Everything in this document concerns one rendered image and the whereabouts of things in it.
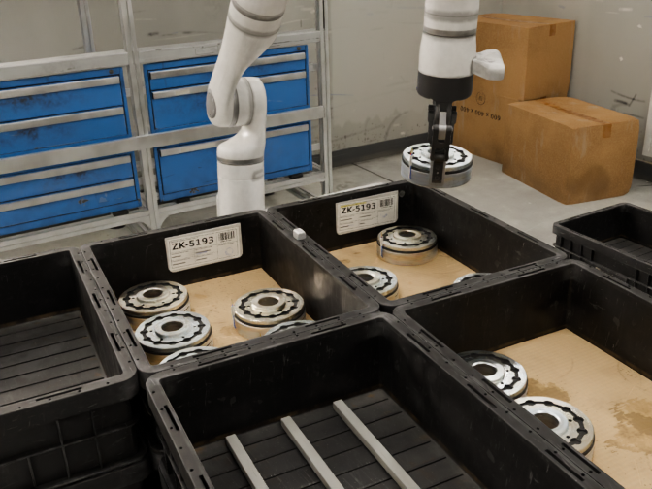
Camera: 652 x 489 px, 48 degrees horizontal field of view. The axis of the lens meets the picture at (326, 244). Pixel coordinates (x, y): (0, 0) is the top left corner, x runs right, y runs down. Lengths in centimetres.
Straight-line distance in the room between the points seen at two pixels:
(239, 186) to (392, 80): 321
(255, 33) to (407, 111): 345
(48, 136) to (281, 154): 98
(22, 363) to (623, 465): 76
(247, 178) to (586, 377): 75
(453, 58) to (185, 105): 216
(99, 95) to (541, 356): 224
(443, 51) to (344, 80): 341
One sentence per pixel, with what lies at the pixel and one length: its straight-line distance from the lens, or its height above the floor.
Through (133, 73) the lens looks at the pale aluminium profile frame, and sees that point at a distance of 295.
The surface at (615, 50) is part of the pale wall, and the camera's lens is 447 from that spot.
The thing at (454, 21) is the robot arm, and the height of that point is 124.
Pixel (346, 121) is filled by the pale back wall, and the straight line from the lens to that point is 446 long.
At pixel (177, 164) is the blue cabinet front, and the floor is 47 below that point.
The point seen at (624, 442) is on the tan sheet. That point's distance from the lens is 90.
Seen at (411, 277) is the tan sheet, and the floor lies 83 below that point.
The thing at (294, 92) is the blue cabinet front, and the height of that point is 69.
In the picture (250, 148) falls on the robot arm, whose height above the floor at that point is 97.
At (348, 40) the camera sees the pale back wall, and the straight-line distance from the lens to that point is 438.
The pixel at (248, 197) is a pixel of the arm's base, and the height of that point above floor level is 87.
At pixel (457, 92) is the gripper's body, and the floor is 115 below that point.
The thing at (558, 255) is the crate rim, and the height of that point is 93.
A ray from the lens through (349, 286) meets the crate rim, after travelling 98.
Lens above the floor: 137
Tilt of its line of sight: 24 degrees down
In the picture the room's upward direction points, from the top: 2 degrees counter-clockwise
